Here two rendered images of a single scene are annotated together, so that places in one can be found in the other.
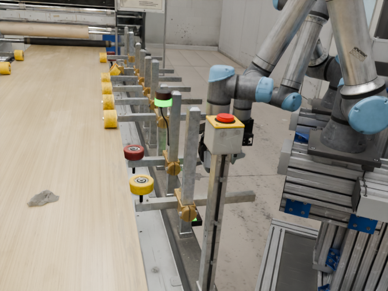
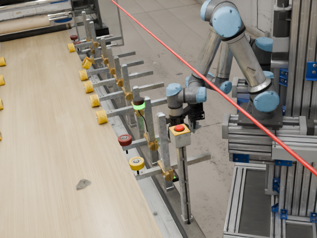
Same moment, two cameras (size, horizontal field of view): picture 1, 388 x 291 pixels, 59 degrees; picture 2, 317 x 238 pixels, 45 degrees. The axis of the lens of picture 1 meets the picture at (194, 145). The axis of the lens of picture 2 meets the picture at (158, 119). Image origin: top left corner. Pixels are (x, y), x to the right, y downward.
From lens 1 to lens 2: 87 cm
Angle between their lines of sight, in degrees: 6
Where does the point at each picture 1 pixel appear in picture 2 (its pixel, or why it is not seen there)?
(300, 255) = (258, 185)
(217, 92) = (173, 102)
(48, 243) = (97, 208)
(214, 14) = not seen: outside the picture
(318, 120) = not seen: hidden behind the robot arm
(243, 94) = (189, 100)
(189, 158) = (163, 143)
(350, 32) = (243, 59)
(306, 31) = not seen: hidden behind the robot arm
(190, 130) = (161, 127)
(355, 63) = (250, 75)
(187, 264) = (174, 206)
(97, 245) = (123, 204)
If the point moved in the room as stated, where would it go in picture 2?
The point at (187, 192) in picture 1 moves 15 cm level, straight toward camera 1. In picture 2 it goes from (166, 163) to (168, 181)
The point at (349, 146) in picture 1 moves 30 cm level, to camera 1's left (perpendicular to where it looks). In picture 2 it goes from (262, 116) to (204, 123)
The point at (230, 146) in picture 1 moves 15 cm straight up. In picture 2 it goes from (184, 142) to (181, 111)
